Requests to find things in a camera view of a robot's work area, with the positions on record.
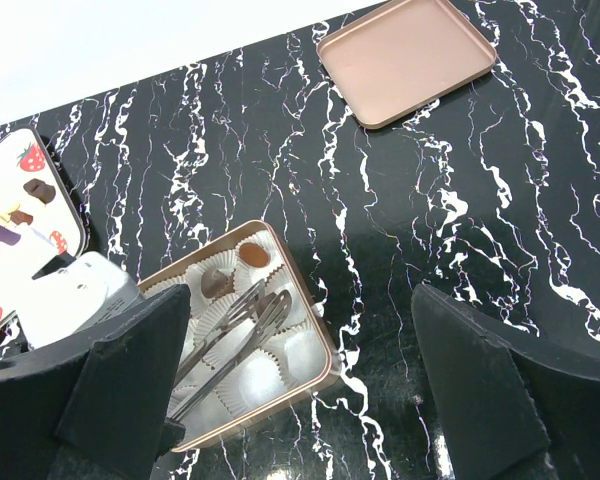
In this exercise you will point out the dark cone chocolate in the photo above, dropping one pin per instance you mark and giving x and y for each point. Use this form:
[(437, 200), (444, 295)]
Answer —
[(214, 283)]

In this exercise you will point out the round brown chocolate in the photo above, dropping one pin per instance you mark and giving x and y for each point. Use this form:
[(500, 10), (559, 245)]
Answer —
[(253, 255)]

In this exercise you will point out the metal tongs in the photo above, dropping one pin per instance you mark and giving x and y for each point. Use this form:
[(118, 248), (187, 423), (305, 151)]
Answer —
[(248, 323)]

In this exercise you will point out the rose gold box lid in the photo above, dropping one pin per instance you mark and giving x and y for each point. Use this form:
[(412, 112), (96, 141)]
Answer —
[(403, 55)]

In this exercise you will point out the rose gold chocolate box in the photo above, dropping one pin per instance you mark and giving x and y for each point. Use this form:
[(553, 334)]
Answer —
[(297, 361)]

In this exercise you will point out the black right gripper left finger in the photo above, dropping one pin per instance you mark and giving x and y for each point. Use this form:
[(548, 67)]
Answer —
[(94, 404)]

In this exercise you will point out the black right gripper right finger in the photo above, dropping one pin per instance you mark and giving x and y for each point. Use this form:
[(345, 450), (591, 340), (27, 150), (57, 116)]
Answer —
[(511, 405)]

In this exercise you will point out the strawberry pattern tray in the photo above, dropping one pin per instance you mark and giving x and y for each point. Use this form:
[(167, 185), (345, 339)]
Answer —
[(45, 230)]

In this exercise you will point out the dark chocolate pair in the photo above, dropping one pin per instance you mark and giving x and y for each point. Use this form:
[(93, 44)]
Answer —
[(40, 190)]

